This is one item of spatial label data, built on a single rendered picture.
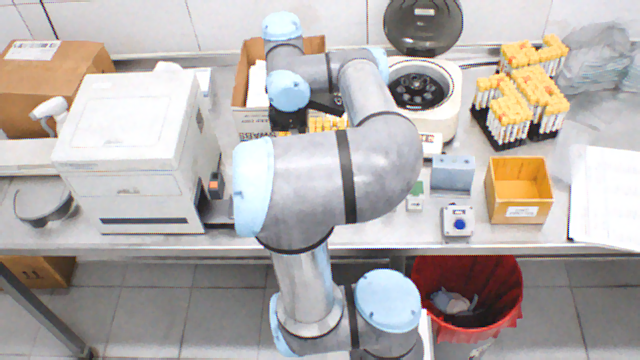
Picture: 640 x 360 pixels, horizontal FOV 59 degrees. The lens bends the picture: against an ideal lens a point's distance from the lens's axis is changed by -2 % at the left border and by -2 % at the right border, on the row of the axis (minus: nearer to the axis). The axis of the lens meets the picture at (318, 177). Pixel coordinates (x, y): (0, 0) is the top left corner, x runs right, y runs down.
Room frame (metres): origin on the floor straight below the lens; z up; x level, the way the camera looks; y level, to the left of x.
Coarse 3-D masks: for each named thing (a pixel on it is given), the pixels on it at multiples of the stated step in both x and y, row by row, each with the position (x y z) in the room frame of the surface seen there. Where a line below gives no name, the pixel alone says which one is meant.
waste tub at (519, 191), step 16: (496, 160) 0.84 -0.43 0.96; (512, 160) 0.84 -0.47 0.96; (528, 160) 0.83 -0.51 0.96; (544, 160) 0.82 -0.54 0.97; (496, 176) 0.84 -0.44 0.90; (512, 176) 0.84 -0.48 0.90; (528, 176) 0.83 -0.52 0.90; (544, 176) 0.79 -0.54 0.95; (496, 192) 0.74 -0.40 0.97; (512, 192) 0.80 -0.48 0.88; (528, 192) 0.79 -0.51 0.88; (544, 192) 0.76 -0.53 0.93; (496, 208) 0.72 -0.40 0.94; (512, 208) 0.71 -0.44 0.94; (528, 208) 0.71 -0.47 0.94; (544, 208) 0.70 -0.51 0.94; (496, 224) 0.72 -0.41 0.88; (512, 224) 0.71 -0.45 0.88; (528, 224) 0.71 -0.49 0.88
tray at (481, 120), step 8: (472, 104) 1.10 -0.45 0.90; (472, 112) 1.09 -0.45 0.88; (480, 112) 1.07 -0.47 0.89; (488, 112) 1.06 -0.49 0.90; (480, 120) 1.05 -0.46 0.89; (480, 128) 1.03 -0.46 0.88; (488, 128) 1.01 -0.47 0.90; (488, 136) 0.99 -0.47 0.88; (520, 136) 0.96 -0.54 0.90; (496, 144) 0.95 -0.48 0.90; (504, 144) 0.95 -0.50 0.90; (512, 144) 0.95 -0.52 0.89; (520, 144) 0.95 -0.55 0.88
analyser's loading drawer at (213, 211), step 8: (200, 200) 0.87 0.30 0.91; (208, 200) 0.87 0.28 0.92; (216, 200) 0.87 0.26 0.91; (224, 200) 0.86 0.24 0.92; (232, 200) 0.85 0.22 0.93; (200, 208) 0.85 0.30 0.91; (208, 208) 0.84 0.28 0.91; (216, 208) 0.84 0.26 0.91; (224, 208) 0.84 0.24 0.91; (232, 208) 0.83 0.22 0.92; (200, 216) 0.82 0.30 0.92; (208, 216) 0.82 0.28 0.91; (216, 216) 0.82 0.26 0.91; (224, 216) 0.81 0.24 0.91; (232, 216) 0.81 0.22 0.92
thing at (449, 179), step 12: (432, 156) 0.88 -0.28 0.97; (444, 156) 0.87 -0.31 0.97; (456, 156) 0.86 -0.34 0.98; (468, 156) 0.86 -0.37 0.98; (432, 168) 0.84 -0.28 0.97; (444, 168) 0.83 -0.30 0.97; (456, 168) 0.83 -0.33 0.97; (468, 168) 0.82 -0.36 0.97; (432, 180) 0.84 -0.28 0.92; (444, 180) 0.83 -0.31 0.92; (456, 180) 0.83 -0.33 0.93; (468, 180) 0.82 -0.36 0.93; (432, 192) 0.83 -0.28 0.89; (444, 192) 0.82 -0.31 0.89; (456, 192) 0.82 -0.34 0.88; (468, 192) 0.82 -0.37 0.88
